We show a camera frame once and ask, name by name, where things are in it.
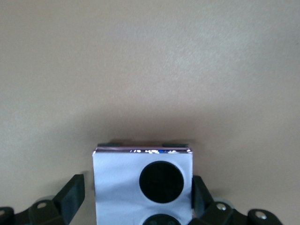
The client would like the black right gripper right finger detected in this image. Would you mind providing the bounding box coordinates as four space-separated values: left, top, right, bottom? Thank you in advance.
188 175 283 225

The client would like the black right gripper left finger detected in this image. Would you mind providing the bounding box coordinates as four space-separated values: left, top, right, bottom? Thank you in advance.
0 173 85 225

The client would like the lilac flip phone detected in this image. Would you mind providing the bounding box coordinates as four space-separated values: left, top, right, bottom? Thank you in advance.
92 146 194 225

